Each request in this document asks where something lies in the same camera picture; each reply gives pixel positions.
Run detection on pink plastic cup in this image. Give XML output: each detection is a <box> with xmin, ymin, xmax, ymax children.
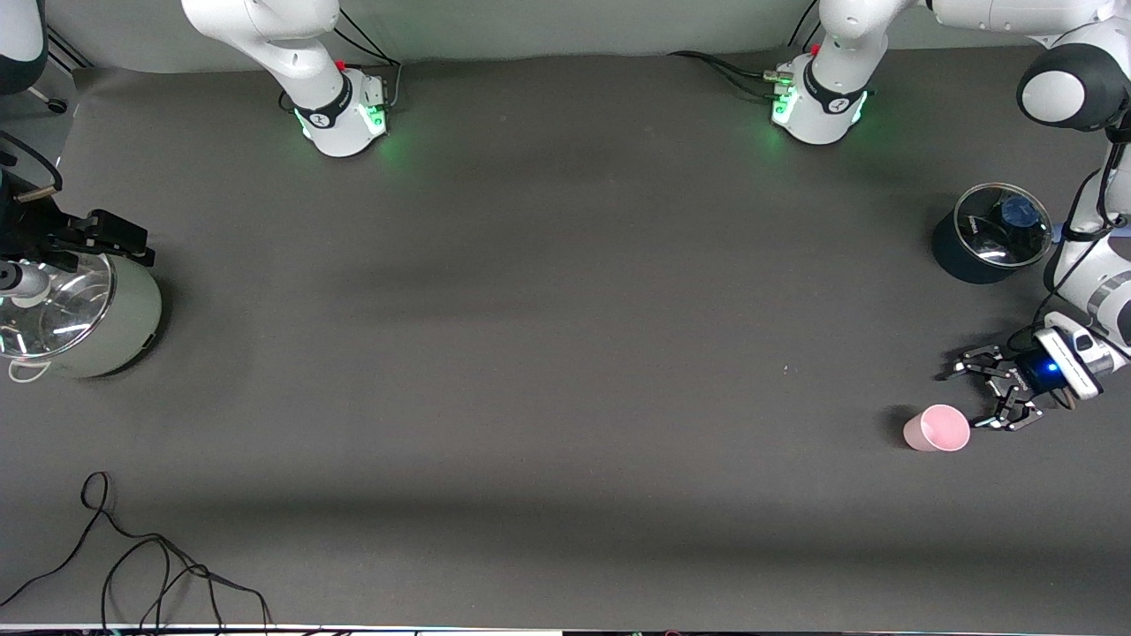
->
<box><xmin>903</xmin><ymin>405</ymin><xmax>971</xmax><ymax>453</ymax></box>

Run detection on sage green cooking pot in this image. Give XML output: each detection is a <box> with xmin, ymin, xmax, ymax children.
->
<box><xmin>0</xmin><ymin>252</ymin><xmax>164</xmax><ymax>382</ymax></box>

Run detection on glass lid with grey knob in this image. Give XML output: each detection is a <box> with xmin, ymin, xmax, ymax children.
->
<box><xmin>0</xmin><ymin>252</ymin><xmax>116</xmax><ymax>361</ymax></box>

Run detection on black arm base cables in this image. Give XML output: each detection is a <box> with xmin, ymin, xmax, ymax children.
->
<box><xmin>667</xmin><ymin>0</ymin><xmax>823</xmax><ymax>102</ymax></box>
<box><xmin>281</xmin><ymin>4</ymin><xmax>403</xmax><ymax>116</ymax></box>

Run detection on thin black loose cable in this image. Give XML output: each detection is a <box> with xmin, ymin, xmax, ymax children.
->
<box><xmin>0</xmin><ymin>471</ymin><xmax>273</xmax><ymax>632</ymax></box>

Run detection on dark blue saucepan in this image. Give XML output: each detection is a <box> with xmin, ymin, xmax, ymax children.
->
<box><xmin>932</xmin><ymin>183</ymin><xmax>1061</xmax><ymax>285</ymax></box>

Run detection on black right arm base cables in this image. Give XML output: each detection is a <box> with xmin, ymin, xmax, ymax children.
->
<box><xmin>281</xmin><ymin>4</ymin><xmax>403</xmax><ymax>116</ymax></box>

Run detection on black left arm base cables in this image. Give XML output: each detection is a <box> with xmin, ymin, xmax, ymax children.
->
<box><xmin>667</xmin><ymin>0</ymin><xmax>823</xmax><ymax>102</ymax></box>

